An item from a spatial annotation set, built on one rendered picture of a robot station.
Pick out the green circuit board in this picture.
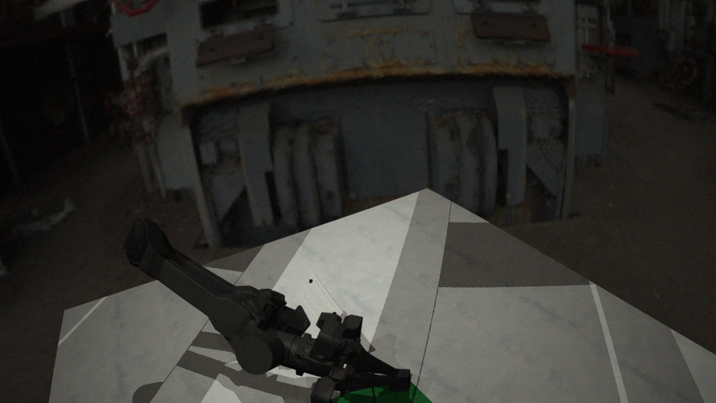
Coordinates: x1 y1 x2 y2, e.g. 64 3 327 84
331 382 432 403

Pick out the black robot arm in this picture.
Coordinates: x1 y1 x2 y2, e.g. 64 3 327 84
124 216 347 375

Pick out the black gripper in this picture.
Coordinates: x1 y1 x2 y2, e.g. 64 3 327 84
288 315 395 403

